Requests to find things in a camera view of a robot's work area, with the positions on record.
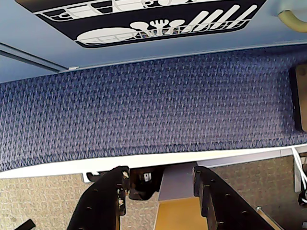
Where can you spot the blue dishwasher door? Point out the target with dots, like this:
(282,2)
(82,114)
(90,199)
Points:
(28,31)

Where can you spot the black table clamp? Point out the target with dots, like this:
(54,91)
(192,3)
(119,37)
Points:
(141,187)

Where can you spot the blue toy kitchen unit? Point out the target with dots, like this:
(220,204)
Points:
(14,69)

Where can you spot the blue woven floor mat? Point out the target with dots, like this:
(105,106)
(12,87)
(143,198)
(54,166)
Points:
(153,107)

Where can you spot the gray and wood table leg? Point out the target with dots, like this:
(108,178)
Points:
(177,191)

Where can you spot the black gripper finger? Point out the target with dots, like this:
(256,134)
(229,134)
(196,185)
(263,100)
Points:
(227,210)
(100,206)

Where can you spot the wooden board with black edge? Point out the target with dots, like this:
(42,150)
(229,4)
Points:
(301,95)

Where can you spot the black dishwasher rack sticker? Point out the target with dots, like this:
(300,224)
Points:
(120,28)

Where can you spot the small black flat bar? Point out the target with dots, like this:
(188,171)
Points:
(26,224)

